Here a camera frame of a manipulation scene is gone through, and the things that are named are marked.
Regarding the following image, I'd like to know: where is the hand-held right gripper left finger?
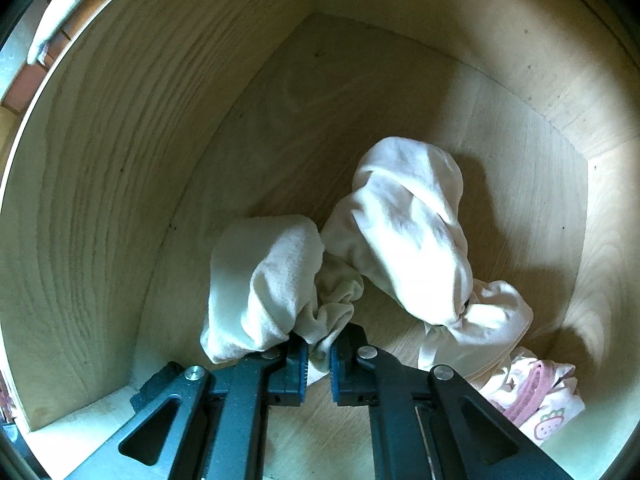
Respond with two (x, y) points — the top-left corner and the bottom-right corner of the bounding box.
(65, 332), (308, 480)

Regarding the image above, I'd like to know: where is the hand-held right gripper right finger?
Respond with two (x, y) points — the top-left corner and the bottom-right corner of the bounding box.
(330, 323), (571, 480)

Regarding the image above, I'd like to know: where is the cream terry cloth bundle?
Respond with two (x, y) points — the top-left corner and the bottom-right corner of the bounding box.
(200, 214), (366, 386)

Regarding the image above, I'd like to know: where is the large pale pink cloth bundle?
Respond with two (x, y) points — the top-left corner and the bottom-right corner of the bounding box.
(320, 136), (535, 381)

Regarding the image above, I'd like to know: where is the strawberry print cloth bundle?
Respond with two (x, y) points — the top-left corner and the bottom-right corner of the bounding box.
(480, 345), (586, 443)

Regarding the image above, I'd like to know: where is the wooden drawer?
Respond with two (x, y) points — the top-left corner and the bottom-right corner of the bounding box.
(0, 0), (640, 480)

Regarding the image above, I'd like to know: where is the wooden cabinet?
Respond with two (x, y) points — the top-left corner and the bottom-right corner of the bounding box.
(0, 25), (71, 116)

